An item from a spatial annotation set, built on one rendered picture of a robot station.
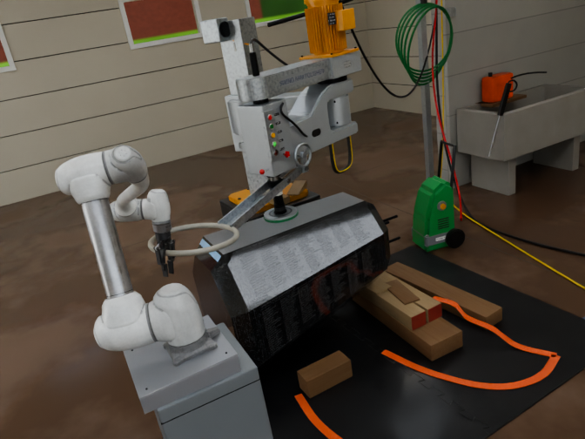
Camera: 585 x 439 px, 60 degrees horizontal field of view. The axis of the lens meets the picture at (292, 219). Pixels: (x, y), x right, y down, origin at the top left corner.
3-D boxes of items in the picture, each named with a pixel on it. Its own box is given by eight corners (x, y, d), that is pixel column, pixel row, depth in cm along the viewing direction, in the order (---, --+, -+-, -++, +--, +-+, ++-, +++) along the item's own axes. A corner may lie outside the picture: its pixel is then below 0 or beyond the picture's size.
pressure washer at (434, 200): (444, 231, 463) (439, 138, 431) (466, 246, 432) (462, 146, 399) (408, 240, 457) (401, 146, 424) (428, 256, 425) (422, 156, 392)
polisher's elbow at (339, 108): (319, 128, 346) (315, 98, 338) (329, 121, 361) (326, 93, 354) (346, 126, 337) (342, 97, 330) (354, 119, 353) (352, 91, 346)
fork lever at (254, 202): (290, 165, 336) (287, 159, 333) (312, 168, 323) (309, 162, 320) (216, 227, 299) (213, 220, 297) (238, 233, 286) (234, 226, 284)
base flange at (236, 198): (227, 199, 409) (225, 194, 407) (279, 182, 429) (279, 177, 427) (254, 214, 368) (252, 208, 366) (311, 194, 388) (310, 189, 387)
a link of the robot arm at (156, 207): (173, 216, 258) (146, 218, 257) (169, 185, 253) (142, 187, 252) (170, 222, 248) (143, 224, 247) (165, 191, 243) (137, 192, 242)
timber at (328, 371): (310, 399, 289) (306, 381, 285) (299, 387, 299) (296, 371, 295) (353, 375, 301) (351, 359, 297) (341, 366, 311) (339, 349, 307)
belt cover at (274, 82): (333, 77, 358) (330, 51, 352) (362, 75, 341) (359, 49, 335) (231, 109, 297) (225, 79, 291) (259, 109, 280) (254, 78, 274)
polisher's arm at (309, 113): (338, 145, 369) (329, 76, 351) (364, 147, 354) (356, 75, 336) (266, 178, 323) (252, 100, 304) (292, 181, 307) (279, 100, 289)
